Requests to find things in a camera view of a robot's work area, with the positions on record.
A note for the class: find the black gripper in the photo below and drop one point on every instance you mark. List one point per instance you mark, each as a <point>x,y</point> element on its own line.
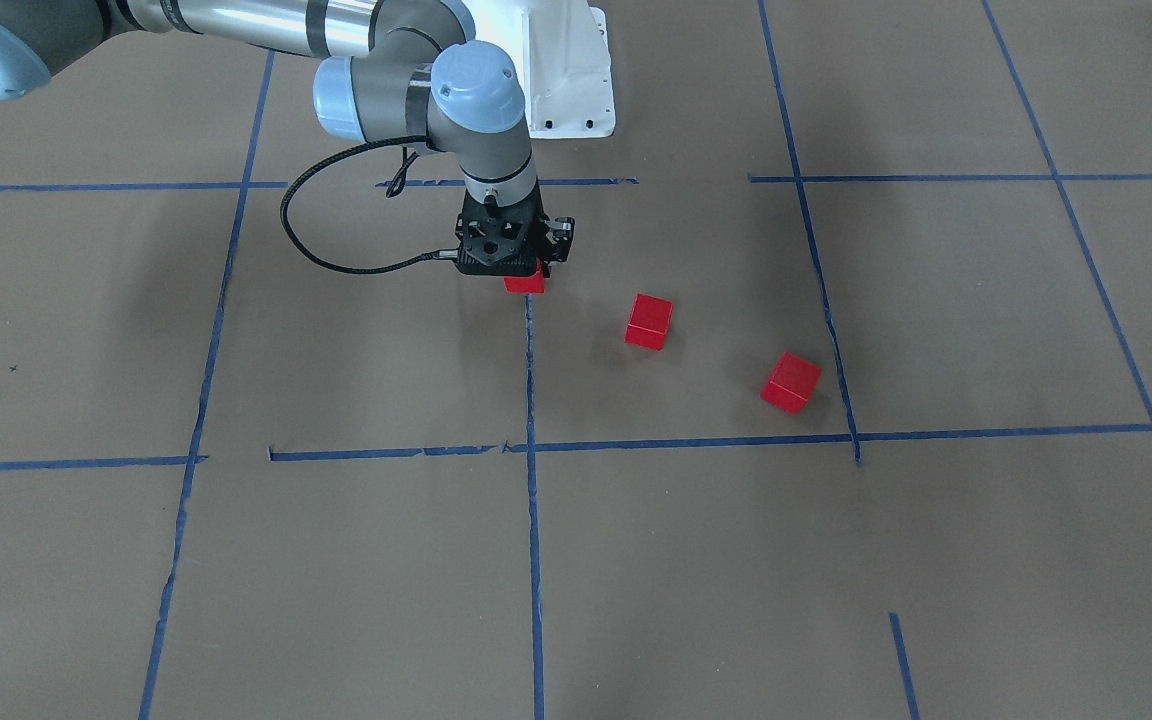
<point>560,237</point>

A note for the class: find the red block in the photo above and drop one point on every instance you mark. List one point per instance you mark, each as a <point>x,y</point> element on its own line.
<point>791,383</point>
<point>648,322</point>

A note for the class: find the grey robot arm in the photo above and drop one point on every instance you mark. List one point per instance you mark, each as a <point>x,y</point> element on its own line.
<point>407,74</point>

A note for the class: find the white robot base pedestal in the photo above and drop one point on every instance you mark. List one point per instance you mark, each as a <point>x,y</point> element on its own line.
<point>563,59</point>

